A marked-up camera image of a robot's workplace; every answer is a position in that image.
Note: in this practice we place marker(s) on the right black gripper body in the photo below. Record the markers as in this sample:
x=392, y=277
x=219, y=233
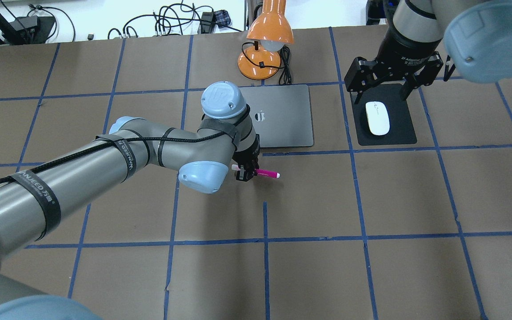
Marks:
x=402, y=50

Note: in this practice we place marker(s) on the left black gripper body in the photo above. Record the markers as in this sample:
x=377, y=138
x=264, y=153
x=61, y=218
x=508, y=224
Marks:
x=246, y=158

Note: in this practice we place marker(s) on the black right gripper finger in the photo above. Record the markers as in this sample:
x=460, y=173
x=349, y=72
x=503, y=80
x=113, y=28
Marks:
x=357, y=89
x=411, y=83

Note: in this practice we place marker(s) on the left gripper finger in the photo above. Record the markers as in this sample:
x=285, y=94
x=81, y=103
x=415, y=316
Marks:
x=252, y=172
x=241, y=173

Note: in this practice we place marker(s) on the pink marker pen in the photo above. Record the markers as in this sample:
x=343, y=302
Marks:
x=258, y=172

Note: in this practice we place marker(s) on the white computer mouse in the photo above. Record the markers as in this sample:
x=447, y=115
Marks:
x=377, y=118

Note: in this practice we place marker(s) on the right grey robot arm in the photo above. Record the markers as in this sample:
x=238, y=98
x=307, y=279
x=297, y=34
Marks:
x=477, y=36

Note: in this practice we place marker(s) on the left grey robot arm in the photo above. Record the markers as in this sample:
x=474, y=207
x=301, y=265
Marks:
x=146, y=247

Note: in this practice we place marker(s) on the black mousepad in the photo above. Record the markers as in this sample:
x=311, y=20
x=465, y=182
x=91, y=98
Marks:
x=401, y=127

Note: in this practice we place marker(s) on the silver Apple laptop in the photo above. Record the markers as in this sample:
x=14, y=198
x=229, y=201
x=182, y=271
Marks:
x=281, y=115

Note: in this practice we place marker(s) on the orange desk lamp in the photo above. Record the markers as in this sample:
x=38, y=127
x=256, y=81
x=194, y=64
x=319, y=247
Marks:
x=266, y=52

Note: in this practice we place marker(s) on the black device on stand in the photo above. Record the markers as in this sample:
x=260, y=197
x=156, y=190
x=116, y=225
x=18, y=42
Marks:
x=27, y=29

